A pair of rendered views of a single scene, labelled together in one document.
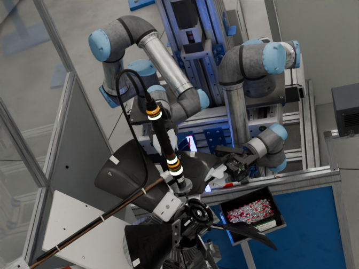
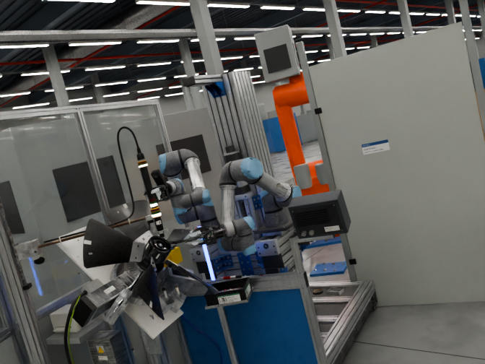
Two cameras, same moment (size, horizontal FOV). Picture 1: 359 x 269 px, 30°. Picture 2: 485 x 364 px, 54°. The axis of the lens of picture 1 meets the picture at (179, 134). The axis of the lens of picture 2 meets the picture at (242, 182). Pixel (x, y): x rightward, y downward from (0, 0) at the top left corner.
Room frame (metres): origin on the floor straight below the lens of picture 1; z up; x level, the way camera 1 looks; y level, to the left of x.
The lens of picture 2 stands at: (-0.48, -0.90, 1.66)
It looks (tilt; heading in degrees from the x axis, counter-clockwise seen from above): 6 degrees down; 13
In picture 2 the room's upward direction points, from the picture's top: 14 degrees counter-clockwise
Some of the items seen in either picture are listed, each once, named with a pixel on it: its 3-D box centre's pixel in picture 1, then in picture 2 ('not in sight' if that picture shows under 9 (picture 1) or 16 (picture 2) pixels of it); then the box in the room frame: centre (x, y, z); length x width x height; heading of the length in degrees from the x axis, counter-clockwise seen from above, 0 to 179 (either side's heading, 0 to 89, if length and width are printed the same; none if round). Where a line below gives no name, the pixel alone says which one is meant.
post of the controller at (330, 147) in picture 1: (330, 151); (296, 254); (1.91, -0.55, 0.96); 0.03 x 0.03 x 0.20; 76
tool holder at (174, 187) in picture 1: (177, 179); (156, 223); (1.69, 0.06, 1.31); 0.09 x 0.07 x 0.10; 111
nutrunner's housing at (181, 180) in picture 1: (166, 145); (150, 193); (1.69, 0.05, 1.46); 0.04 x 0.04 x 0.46
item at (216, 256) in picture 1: (206, 255); (175, 300); (1.66, 0.06, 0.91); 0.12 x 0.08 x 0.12; 76
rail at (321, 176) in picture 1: (233, 191); (232, 285); (2.01, -0.13, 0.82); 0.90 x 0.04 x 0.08; 76
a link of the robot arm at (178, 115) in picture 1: (169, 118); (181, 203); (1.97, 0.02, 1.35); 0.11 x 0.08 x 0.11; 107
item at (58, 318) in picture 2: not in sight; (69, 319); (1.65, 0.66, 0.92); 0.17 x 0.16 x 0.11; 76
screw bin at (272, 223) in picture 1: (250, 214); (228, 292); (1.84, -0.16, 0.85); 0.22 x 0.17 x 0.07; 90
